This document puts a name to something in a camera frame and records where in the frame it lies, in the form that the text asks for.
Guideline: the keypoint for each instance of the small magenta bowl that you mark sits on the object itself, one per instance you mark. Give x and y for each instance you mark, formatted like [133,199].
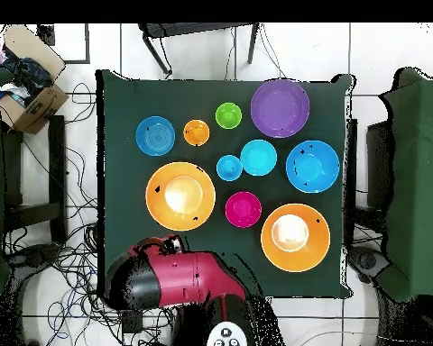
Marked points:
[243,209]

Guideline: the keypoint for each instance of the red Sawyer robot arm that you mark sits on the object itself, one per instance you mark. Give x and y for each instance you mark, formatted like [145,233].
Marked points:
[187,277]

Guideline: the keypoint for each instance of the blue cup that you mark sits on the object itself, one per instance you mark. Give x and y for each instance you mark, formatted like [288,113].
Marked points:
[229,167]

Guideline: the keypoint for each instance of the large orange bowl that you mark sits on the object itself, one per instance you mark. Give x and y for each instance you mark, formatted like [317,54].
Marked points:
[295,259]
[180,216]

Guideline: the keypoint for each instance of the small cyan bowl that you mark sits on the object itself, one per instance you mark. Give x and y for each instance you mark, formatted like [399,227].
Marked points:
[258,157]

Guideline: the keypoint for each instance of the orange cup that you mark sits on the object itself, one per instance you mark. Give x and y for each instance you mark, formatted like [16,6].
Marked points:
[196,132]

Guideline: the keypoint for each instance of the green cup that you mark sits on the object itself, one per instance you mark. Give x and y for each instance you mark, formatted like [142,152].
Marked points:
[228,115]

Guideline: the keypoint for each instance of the blue ribbed-bottom bowl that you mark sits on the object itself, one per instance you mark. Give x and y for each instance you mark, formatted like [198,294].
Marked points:
[155,136]

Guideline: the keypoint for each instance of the large blue bowl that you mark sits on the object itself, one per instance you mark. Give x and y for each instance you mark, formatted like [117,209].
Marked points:
[312,166]

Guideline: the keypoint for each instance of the large purple bowl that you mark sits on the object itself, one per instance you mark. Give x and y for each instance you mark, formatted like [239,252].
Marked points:
[280,108]

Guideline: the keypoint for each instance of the dark green tablecloth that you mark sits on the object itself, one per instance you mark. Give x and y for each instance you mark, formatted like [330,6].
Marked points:
[122,108]

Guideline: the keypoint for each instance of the black equipment case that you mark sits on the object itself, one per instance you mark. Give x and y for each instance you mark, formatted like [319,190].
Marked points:
[379,162]

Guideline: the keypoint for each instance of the cardboard box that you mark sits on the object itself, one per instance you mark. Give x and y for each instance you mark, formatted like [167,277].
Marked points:
[39,108]

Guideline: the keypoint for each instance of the dark blue cloth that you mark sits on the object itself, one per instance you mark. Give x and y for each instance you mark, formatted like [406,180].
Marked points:
[29,75]

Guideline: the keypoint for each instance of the black bench frame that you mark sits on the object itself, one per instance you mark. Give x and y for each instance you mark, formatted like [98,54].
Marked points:
[57,162]

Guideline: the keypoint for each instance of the black metal chair frame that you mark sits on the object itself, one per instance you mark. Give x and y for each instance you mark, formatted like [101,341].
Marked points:
[187,29]

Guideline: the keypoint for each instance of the black pedestal foot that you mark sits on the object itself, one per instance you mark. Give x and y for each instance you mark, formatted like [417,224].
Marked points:
[36,256]
[368,260]

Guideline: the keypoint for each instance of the black square floor frame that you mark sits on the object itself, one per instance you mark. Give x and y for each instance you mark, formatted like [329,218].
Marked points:
[46,34]

